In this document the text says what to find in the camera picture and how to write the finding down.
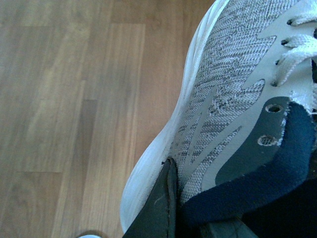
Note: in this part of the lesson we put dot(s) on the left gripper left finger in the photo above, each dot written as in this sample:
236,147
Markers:
157,218

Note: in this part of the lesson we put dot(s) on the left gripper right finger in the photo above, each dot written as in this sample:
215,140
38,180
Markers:
232,228

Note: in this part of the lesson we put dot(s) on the light blue slipper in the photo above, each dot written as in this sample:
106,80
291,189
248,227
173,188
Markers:
88,236

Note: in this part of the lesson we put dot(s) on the grey sneaker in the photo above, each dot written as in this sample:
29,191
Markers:
243,134

